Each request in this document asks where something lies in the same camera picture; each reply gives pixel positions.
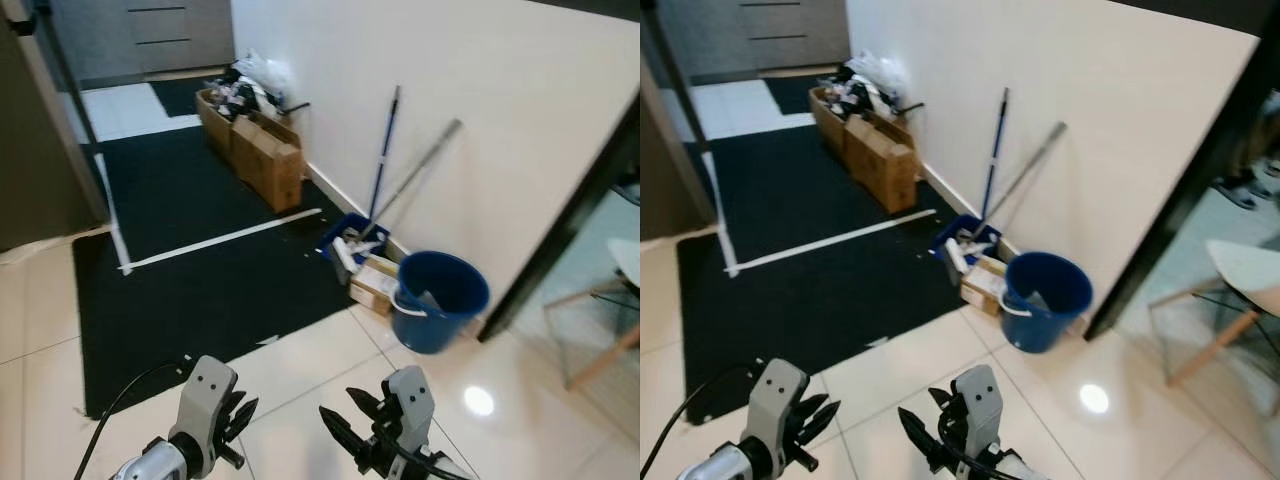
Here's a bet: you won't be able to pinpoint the black door frame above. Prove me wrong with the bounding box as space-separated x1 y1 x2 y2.
478 92 641 343
1085 30 1280 341

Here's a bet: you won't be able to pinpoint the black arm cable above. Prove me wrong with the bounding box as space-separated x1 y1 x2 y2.
75 360 191 480
940 440 1031 480
640 362 761 480
375 430 461 480

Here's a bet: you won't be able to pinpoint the white chair wooden legs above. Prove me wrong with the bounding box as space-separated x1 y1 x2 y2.
545 235 641 391
1150 238 1280 386

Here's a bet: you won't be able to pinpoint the grey mop handle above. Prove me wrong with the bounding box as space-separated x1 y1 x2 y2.
975 121 1068 241
365 119 465 241

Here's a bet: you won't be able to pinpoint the blue dustpan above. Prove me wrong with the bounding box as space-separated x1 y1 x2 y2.
320 212 393 266
932 213 1004 263

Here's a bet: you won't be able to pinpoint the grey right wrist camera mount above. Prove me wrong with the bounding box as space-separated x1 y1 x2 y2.
385 366 433 451
950 364 1004 451

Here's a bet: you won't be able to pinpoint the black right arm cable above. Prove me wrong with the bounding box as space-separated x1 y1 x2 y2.
940 440 1031 480
375 430 461 480

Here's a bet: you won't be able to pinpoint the open cluttered cardboard box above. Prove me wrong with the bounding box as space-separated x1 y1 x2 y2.
195 88 251 156
808 86 863 156

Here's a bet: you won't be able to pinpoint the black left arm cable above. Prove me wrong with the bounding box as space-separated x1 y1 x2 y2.
640 362 761 480
75 360 191 480

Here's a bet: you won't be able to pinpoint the closed brown cardboard box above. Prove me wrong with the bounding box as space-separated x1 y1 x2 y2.
232 112 304 213
843 115 919 214

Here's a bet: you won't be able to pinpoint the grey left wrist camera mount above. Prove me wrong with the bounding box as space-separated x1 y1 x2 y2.
168 355 239 466
745 358 811 466

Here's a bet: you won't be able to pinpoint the white floor tape line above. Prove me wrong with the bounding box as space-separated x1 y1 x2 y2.
95 150 323 276
700 150 938 279

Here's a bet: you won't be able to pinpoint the brown door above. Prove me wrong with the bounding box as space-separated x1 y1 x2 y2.
640 60 716 241
0 0 111 251

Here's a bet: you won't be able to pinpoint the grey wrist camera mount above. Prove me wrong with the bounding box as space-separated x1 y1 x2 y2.
385 366 433 451
168 355 239 466
950 364 1004 451
745 358 811 466

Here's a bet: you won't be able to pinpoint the black floor mat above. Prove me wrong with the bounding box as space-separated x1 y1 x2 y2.
677 120 966 426
72 125 356 421

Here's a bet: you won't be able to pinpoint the blue plastic bucket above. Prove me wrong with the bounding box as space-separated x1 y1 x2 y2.
1000 250 1094 354
390 250 491 356

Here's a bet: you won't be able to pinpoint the small printed cardboard box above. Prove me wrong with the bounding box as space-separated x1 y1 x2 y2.
960 255 1011 318
350 255 403 316

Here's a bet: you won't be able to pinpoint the white plastic bag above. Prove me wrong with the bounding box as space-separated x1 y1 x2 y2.
845 50 909 101
230 50 293 101

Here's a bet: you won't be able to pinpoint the grey drawer cabinet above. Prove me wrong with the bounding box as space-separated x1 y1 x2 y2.
50 0 236 86
660 0 851 83

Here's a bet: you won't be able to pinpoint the blue broom handle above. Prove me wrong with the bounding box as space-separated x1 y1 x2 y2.
978 87 1011 226
366 85 403 226

